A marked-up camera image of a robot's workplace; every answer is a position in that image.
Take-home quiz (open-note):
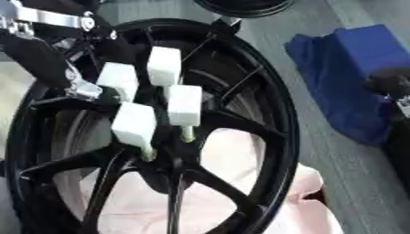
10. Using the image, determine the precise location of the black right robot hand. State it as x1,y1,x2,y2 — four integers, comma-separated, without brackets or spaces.
363,67,410,190

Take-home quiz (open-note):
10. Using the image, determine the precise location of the blue bag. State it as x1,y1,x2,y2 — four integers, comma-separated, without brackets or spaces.
283,24,410,146

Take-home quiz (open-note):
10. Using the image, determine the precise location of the white flat-headed pin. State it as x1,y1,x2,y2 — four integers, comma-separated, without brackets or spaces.
146,46,185,88
163,84,205,144
109,101,160,163
94,61,141,103

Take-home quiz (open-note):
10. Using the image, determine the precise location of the black round tyre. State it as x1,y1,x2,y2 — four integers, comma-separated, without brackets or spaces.
192,0,298,19

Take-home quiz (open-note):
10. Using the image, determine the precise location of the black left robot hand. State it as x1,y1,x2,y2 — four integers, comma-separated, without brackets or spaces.
0,18,151,103

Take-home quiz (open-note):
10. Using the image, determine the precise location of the black spoked wheel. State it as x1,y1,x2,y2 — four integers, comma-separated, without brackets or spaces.
3,17,301,234

